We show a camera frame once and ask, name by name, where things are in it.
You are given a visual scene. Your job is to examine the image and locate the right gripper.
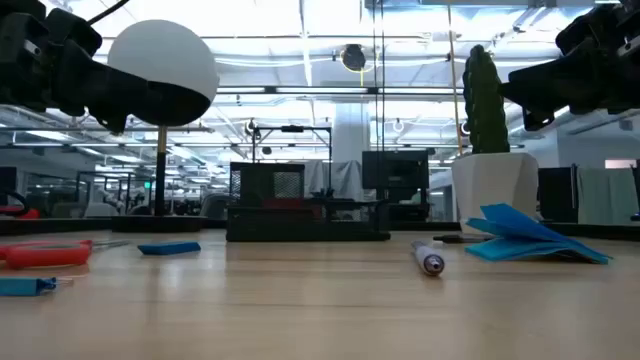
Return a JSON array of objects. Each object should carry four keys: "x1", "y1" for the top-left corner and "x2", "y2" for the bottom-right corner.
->
[{"x1": 499, "y1": 0, "x2": 640, "y2": 133}]

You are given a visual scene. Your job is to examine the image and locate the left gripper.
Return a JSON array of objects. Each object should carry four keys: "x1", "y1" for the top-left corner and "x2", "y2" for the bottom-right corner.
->
[{"x1": 0, "y1": 0, "x2": 151, "y2": 135}]

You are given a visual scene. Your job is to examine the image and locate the red handled scissors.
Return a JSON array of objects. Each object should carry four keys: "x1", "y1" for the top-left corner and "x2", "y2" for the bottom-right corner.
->
[{"x1": 0, "y1": 238, "x2": 132, "y2": 271}]

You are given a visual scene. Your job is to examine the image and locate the blue eraser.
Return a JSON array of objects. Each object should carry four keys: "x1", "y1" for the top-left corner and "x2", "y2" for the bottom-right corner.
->
[{"x1": 137, "y1": 241, "x2": 202, "y2": 257}]

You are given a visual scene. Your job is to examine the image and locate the black marker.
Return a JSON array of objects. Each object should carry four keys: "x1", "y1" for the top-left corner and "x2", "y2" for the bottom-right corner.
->
[{"x1": 432, "y1": 233, "x2": 497, "y2": 246}]

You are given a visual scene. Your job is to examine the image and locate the purple silver pen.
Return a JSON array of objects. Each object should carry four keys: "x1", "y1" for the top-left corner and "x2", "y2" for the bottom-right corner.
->
[{"x1": 410, "y1": 239, "x2": 447, "y2": 278}]

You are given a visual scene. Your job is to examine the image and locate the black mesh desk organizer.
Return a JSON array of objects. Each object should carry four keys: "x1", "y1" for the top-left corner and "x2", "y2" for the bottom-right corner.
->
[{"x1": 225, "y1": 161, "x2": 392, "y2": 244}]

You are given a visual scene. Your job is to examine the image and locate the white globe table lamp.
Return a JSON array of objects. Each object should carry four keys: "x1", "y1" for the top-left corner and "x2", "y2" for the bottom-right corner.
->
[{"x1": 106, "y1": 18, "x2": 220, "y2": 234}]

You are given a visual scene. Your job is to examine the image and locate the green cactus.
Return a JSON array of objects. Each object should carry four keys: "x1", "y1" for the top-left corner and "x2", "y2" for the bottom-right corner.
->
[{"x1": 462, "y1": 43, "x2": 511, "y2": 155}]

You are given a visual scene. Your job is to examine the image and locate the black cabinet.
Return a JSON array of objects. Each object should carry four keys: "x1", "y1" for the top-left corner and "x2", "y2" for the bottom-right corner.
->
[{"x1": 537, "y1": 164, "x2": 580, "y2": 224}]

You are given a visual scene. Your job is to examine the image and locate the pale green cloth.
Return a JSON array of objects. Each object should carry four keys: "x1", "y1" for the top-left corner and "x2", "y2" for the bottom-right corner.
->
[{"x1": 577, "y1": 166, "x2": 639, "y2": 226}]

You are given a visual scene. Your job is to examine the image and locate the white hexagonal plant pot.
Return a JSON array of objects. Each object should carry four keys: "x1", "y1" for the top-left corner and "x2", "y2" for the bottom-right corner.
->
[{"x1": 450, "y1": 151, "x2": 540, "y2": 235}]

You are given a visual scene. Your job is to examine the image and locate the red black cart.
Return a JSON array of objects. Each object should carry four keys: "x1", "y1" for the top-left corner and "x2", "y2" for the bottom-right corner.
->
[{"x1": 0, "y1": 189, "x2": 41, "y2": 221}]

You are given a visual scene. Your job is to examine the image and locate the blue sticky note pad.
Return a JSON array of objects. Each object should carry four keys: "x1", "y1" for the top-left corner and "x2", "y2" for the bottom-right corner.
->
[{"x1": 463, "y1": 201, "x2": 614, "y2": 266}]

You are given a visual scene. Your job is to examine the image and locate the black monitor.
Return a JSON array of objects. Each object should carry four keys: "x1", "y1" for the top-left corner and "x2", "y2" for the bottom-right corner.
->
[{"x1": 361, "y1": 149, "x2": 430, "y2": 190}]

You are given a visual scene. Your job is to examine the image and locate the small blue clip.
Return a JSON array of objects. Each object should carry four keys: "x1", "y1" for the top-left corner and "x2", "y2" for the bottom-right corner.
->
[{"x1": 0, "y1": 276, "x2": 75, "y2": 298}]

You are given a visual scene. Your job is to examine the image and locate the red box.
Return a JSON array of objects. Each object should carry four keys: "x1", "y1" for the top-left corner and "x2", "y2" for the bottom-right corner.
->
[{"x1": 262, "y1": 198, "x2": 322, "y2": 221}]

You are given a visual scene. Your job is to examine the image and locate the grey cover cloth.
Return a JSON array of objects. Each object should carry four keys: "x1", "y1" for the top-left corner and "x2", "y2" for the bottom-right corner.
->
[{"x1": 303, "y1": 159, "x2": 364, "y2": 202}]

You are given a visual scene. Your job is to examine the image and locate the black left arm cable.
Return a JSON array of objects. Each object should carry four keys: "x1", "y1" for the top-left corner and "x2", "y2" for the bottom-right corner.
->
[{"x1": 87, "y1": 0, "x2": 131, "y2": 26}]

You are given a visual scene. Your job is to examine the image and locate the black aluminium table frame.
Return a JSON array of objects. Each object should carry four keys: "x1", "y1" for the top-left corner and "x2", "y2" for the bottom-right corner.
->
[{"x1": 0, "y1": 217, "x2": 640, "y2": 242}]

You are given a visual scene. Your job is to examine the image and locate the black hanging cables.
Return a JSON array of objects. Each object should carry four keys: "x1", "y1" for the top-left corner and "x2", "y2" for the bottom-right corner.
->
[{"x1": 371, "y1": 0, "x2": 387, "y2": 201}]

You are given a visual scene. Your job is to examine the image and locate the black metal rig frame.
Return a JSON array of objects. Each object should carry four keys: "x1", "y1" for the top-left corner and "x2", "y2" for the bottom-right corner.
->
[{"x1": 251, "y1": 123, "x2": 334, "y2": 201}]

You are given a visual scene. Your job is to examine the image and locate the black ceiling cable reel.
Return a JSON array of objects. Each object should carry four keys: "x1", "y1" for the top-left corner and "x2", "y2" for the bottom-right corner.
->
[{"x1": 341, "y1": 43, "x2": 367, "y2": 72}]

